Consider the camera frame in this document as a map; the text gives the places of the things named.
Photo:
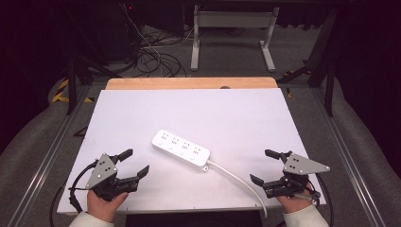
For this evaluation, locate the white board table cover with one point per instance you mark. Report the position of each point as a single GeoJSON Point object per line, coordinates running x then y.
{"type": "Point", "coordinates": [195, 110]}

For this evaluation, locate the person's right hand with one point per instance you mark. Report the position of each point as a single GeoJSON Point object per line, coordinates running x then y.
{"type": "Point", "coordinates": [294, 203]}

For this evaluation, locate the white power strip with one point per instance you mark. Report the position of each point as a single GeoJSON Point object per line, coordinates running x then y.
{"type": "Point", "coordinates": [181, 149]}

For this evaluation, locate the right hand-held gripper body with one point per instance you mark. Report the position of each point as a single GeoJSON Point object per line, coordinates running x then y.
{"type": "Point", "coordinates": [298, 167]}

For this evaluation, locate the black metal stand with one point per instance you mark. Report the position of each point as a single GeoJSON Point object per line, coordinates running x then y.
{"type": "Point", "coordinates": [73, 82]}
{"type": "Point", "coordinates": [324, 63]}

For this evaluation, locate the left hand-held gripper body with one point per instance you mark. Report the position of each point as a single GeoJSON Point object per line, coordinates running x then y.
{"type": "Point", "coordinates": [101, 172]}

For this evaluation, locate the aluminium rail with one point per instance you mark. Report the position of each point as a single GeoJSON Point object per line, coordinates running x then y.
{"type": "Point", "coordinates": [47, 164]}
{"type": "Point", "coordinates": [346, 157]}

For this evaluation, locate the white metal desk frame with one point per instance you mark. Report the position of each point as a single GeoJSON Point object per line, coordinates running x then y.
{"type": "Point", "coordinates": [233, 19]}

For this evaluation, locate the wooden table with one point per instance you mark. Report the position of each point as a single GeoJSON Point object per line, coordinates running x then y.
{"type": "Point", "coordinates": [189, 83]}

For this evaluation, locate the person's left hand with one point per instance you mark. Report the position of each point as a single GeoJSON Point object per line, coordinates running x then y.
{"type": "Point", "coordinates": [103, 206]}

